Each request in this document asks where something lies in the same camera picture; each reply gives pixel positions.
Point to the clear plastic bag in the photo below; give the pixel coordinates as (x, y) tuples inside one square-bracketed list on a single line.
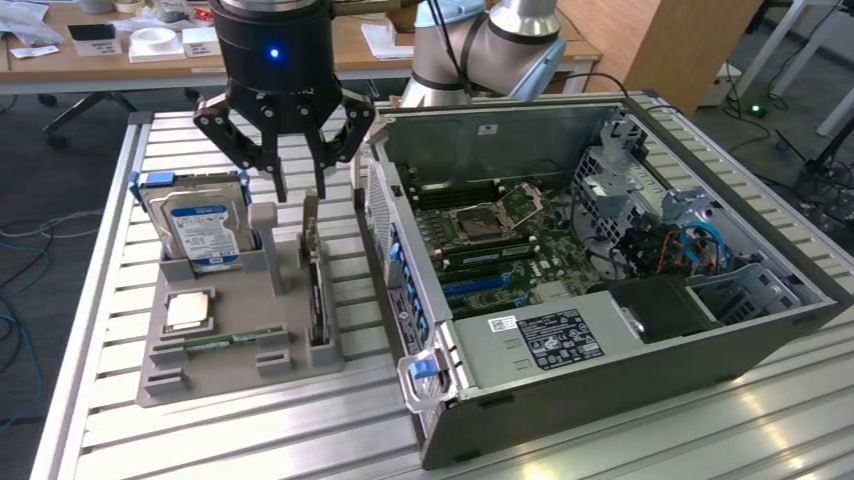
[(27, 27)]

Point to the white labelled box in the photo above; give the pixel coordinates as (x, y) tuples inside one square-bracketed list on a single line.
[(200, 42)]

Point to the white tape roll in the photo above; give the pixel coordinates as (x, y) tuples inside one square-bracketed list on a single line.
[(140, 35)]

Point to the black Nvidia graphics card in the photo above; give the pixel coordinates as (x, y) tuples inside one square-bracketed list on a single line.
[(315, 295)]

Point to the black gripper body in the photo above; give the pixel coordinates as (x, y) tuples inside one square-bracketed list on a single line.
[(280, 65)]

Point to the green RAM stick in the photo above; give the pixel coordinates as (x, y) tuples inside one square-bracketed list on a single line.
[(214, 341)]

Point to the small beige bowl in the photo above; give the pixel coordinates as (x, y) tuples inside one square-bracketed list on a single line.
[(128, 5)]

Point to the metal socket cover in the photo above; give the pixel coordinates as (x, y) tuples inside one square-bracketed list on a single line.
[(522, 205)]

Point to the grey power supply unit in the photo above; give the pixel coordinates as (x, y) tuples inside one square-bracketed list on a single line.
[(534, 340)]

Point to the green motherboard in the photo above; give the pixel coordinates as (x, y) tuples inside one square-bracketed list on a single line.
[(554, 250)]

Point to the white paper stack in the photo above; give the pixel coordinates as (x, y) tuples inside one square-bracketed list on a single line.
[(383, 45)]

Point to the green lit power device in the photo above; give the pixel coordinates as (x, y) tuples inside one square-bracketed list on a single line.
[(757, 108)]

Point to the perforated metal drive cage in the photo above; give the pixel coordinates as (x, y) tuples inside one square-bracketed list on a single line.
[(614, 200)]

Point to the silver chipset heatsink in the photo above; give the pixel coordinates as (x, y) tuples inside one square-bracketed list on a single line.
[(554, 291)]

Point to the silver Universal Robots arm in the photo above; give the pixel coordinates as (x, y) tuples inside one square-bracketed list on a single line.
[(507, 45)]

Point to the wooden desk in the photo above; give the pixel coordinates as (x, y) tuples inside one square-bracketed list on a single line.
[(67, 67)]

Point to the wooden cabinet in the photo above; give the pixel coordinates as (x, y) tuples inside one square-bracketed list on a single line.
[(667, 50)]

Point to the flat white box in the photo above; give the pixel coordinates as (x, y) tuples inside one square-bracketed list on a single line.
[(156, 56)]

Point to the grey plastic parts rack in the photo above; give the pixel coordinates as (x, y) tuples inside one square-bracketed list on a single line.
[(267, 300)]

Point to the open grey PC case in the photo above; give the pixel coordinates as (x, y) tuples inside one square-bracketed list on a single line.
[(601, 400)]

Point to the white paper card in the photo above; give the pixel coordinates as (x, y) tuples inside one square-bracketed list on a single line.
[(34, 51)]

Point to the white floor box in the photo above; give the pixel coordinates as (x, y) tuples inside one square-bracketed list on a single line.
[(723, 90)]

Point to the white table frame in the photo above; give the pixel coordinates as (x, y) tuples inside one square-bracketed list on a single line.
[(757, 57)]

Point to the CPU socket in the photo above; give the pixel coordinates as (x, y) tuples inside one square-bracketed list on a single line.
[(477, 222)]

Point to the hard disk in blue caddy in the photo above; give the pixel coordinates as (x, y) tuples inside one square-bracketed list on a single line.
[(200, 225)]

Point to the installed RAM stick with label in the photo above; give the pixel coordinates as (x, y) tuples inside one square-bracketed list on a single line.
[(487, 254)]

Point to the black and white sign box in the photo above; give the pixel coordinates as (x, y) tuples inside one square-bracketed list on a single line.
[(94, 32)]

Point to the grey cup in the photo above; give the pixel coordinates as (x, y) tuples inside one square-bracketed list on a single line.
[(96, 6)]

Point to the metal disk bay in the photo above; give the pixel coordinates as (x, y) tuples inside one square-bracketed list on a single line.
[(747, 295)]

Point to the blue expansion slot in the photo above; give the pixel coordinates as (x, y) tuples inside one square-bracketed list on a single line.
[(481, 285)]

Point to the red packet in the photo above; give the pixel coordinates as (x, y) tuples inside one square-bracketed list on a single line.
[(203, 17)]

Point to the silver CPU chip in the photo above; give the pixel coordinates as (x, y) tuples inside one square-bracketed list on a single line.
[(188, 311)]

